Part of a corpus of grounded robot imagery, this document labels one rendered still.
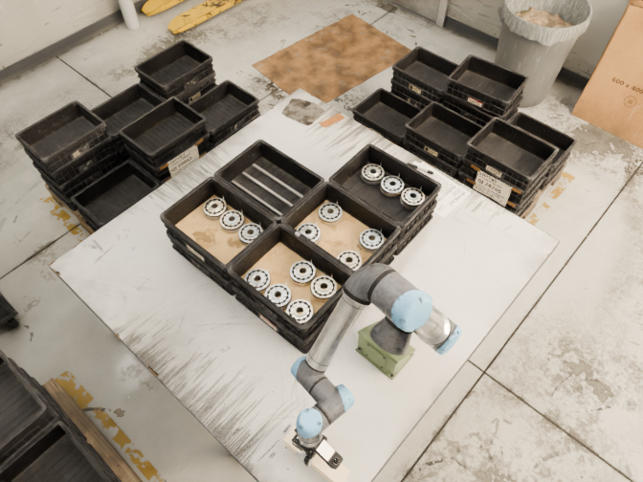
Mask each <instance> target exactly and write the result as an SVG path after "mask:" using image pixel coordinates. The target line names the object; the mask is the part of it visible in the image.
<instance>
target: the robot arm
mask: <svg viewBox="0 0 643 482"><path fill-rule="evenodd" d="M371 303H372V304H373V305H374V306H375V307H377V308H378V309H379V310H380V311H381V312H382V313H383V314H384V315H385V317H384V318H382V319H381V320H380V321H379V322H378V323H376V324H375V325H374V326H373V327H372V329H371V331H370V336H371V338H372V340H373V341H374V342H375V343H376V344H377V345H378V346H379V347H381V348H382V349H383V350H385V351H387V352H389V353H390V354H393V355H396V356H403V355H405V354H406V352H407V351H408V349H409V346H410V338H411V334H412V333H415V334H416V335H417V336H418V337H419V338H420V339H421V340H422V341H424V342H425V343H427V344H428V345H429V346H430V347H431V348H432V349H433V350H434V352H436V353H438V354H439V355H444V354H446V353H447V352H448V351H449V350H450V349H451V348H452V347H453V346H454V345H455V343H456V342H457V341H458V339H459V338H460V336H461V334H462V330H461V329H460V328H459V327H458V325H457V324H455V323H453V322H452V321H451V320H450V319H449V318H447V317H446V316H445V315H444V314H443V313H441V312H440V311H439V310H437V309H436V308H435V307H433V306H432V297H431V296H430V295H428V294H427V293H425V292H423V291H421V290H419V289H418V288H416V287H415V286H414V285H413V284H411V283H410V282H409V281H408V280H406V279H405V278H404V277H403V276H402V275H400V274H399V273H397V272H396V271H395V270H394V269H393V268H391V266H389V265H386V264H381V263H375V264H370V265H366V266H364V267H363V268H361V269H359V270H358V271H356V272H355V273H354V274H353V275H352V276H351V277H350V278H349V279H348V280H347V281H346V282H345V284H344V286H343V295H342V297H341V299H340V300H339V302H338V304H337V305H336V307H335V309H334V311H333V312H332V314H331V316H330V317H329V319H328V321H327V322H326V323H325V325H324V327H323V328H322V330H321V332H320V334H319V336H318V338H317V339H316V341H315V343H314V344H313V346H312V348H311V350H310V351H309V353H308V355H307V356H302V357H300V358H298V359H297V360H296V361H295V362H294V363H293V364H292V366H291V373H292V375H293V376H294V377H295V378H296V380H297V382H298V383H300V384H301V386H302V387H303V388H304V389H305V390H306V391H307V392H308V393H309V395H310V396H311V397H312V398H313V399H314V400H315V402H316V404H315V405H313V406H312V407H311V408H306V409H304V410H303V411H301V412H300V413H299V415H298V418H297V422H296V428H295V430H294V432H295V433H296V435H295V436H294V438H293V439H292V444H293V445H294V446H295V447H296V448H297V449H299V450H300V451H303V453H300V452H298V451H297V456H298V457H299V458H300V459H301V460H302V461H303V462H304V465H305V466H306V467H309V466H311V465H312V460H313V458H314V456H315V455H316V454H317V455H318V456H319V457H320V458H321V459H322V460H323V461H324V462H325V463H326V464H327V465H328V466H329V467H330V468H331V469H334V470H336V469H337V468H338V467H339V466H340V465H341V463H342V462H343V460H344V459H343V458H342V457H341V456H340V455H339V454H338V453H337V452H336V451H335V450H334V449H333V448H332V447H331V445H330V444H329V443H328V442H327V437H326V436H325V435H323V434H322V432H323V431H325V430H326V429H327V428H328V427H329V426H330V425H331V424H333V423H334V422H335V421H336V420H337V419H338V418H340V417H341V416H342V415H343V414H344V413H346V412H347V411H348V410H349V409H350V408H351V407H352V406H353V405H354V403H355V399H354V396H353V395H352V393H351V392H350V390H349V389H348V388H347V387H346V386H344V384H342V383H341V384H339V385H337V386H335V385H334V384H333V383H331V382H330V381H329V380H328V378H327V377H326V376H325V375H324V373H325V371H326V369H327V368H328V366H329V364H330V363H331V362H332V360H333V359H334V357H335V355H336V354H337V352H338V351H339V349H340V347H341V346H342V344H343V342H344V340H345V338H346V337H347V335H348V334H349V332H350V330H351V329H352V327H353V325H354V324H355V322H356V320H357V319H358V317H359V316H360V314H361V312H362V311H363V310H364V308H365V307H366V306H369V305H370V304H371ZM294 443H295V444H296V445H295V444H294Z"/></svg>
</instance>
